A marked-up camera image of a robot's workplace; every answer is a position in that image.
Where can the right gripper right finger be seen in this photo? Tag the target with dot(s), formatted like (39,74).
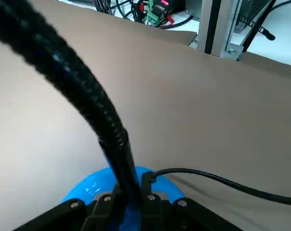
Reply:
(174,216)

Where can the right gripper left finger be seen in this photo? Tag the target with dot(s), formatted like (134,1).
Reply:
(97,214)

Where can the blue gooseneck desk lamp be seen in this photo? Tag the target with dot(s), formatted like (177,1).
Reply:
(63,72)

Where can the green terminal circuit board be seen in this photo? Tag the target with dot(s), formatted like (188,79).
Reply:
(154,14)

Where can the aluminium frame post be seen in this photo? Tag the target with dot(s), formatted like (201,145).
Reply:
(220,29)

